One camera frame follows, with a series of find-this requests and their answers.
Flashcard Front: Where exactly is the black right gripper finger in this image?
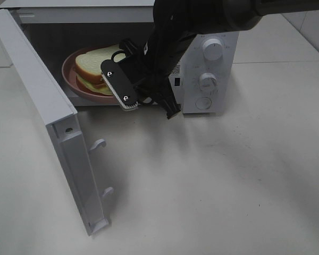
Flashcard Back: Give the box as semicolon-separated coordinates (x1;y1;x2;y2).
159;87;181;120
100;59;138;111

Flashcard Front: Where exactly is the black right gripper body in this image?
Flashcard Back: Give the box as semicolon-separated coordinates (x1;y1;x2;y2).
111;38;181;106

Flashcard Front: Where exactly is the toast sandwich with lettuce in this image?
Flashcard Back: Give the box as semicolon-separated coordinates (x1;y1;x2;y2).
74;44;121;96

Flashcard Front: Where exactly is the round white door button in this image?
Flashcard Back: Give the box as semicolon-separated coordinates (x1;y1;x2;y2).
195;97;212;110

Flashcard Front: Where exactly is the pink round plate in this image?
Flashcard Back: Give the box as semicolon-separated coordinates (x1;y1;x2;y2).
62;47;118;107

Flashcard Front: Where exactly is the white microwave door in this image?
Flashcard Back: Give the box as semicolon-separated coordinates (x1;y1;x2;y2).
0;9;113;236

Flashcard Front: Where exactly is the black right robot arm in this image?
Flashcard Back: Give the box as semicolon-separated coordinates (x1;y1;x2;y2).
100;1;319;118

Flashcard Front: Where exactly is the white microwave oven body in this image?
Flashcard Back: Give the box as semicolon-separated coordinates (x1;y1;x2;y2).
0;1;239;122

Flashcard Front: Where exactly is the white lower timer knob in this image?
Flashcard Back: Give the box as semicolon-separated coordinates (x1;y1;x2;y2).
198;72;217;92

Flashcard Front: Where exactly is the white upper power knob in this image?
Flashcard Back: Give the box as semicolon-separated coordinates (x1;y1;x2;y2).
202;38;223;61

